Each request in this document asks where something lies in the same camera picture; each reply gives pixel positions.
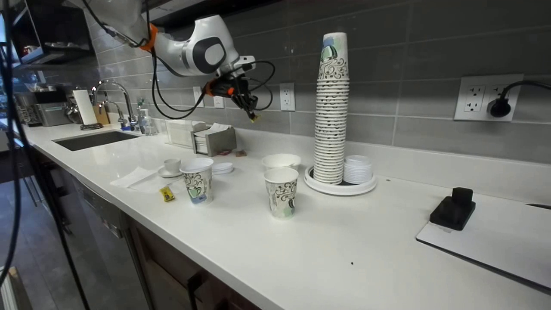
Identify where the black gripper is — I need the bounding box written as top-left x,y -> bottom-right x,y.
203,71 -> 260,123

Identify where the small white bowl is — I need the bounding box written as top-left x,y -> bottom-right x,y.
162,158 -> 183,176

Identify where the grey napkin holder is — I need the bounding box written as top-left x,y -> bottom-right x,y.
193,121 -> 238,159

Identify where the white napkin box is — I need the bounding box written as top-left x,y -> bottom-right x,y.
166,120 -> 200,149

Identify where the tall stack of paper cups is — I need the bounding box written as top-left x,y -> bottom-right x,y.
314,32 -> 352,187

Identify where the lidded patterned paper cup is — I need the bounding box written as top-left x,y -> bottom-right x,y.
181,158 -> 215,207

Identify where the open patterned paper cup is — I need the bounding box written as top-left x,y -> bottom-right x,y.
264,166 -> 302,221

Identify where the clear soap bottle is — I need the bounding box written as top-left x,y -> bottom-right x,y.
136,101 -> 157,139

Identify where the round white tray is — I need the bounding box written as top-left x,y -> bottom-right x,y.
302,164 -> 379,199

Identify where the stack of white lids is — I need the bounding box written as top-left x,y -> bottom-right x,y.
343,154 -> 376,187

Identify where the chrome faucet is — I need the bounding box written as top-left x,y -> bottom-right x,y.
93,78 -> 138,132

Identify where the dark sink basin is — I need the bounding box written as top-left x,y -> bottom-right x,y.
54,130 -> 140,154

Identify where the white upright sign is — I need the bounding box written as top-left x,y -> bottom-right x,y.
71,89 -> 102,132

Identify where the grey counter cabinet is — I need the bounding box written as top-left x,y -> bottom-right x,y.
31,147 -> 264,310

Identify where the steel coffee machine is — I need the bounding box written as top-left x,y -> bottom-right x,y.
23,85 -> 74,130

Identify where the black charging device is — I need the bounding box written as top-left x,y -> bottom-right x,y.
429,187 -> 477,233

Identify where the flat white board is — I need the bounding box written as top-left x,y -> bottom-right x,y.
415,192 -> 551,294

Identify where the white single wall outlet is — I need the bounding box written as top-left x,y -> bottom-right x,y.
279,83 -> 296,113

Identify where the small white wall outlet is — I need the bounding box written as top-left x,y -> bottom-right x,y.
191,85 -> 207,109

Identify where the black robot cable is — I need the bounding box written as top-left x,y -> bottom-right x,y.
150,51 -> 207,121

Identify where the dark wall shelf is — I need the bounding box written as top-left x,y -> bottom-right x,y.
7,0 -> 98,73

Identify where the white double wall outlet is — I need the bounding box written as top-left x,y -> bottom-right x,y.
453,73 -> 525,123

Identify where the thick black hanging cable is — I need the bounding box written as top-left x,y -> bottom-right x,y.
0,42 -> 26,287

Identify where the black power plug with cable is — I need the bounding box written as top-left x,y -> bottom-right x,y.
486,80 -> 551,120

